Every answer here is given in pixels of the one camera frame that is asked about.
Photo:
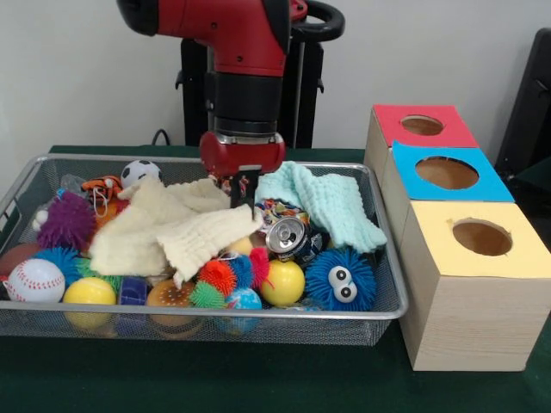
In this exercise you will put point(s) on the cream muslin cloth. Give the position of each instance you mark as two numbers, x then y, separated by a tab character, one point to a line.
142	245

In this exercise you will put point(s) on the yellow smooth ball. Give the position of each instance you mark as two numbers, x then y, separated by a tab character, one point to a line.
89	292
282	281

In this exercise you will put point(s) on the small soccer ball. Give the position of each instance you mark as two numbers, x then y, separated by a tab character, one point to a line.
140	172

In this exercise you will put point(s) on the dark green table cloth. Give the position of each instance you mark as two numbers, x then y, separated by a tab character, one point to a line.
215	378

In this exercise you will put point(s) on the shallow clear mesh bin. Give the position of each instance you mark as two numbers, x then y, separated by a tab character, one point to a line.
301	331

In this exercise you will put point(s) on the blue spiky ball with eyes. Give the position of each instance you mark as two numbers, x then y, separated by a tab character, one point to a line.
318	275

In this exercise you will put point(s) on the purple spiky ball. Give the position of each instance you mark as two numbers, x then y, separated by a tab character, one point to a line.
64	223

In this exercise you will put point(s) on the light blue muslin cloth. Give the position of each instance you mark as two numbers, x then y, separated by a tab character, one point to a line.
340	206

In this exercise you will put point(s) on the white baseball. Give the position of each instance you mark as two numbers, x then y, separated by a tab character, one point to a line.
34	279

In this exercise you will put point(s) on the burger toy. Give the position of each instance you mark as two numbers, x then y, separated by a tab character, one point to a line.
170	294

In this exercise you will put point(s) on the black stand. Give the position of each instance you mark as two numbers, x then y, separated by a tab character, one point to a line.
529	107

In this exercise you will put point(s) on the crushed drink can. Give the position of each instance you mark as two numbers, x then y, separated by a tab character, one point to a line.
286	238

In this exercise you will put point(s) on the orange tiger toy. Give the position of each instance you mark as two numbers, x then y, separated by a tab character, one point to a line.
101	185

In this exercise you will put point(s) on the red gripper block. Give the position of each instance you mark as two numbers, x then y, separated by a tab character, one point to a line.
241	155

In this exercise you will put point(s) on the wooden three-hole box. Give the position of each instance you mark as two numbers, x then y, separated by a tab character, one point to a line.
473	301

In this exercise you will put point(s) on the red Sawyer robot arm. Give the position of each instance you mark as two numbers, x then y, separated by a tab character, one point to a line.
241	38

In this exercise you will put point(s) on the green covered side table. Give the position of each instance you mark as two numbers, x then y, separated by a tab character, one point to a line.
540	172

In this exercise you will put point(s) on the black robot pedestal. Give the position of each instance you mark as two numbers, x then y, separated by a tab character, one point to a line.
193	86

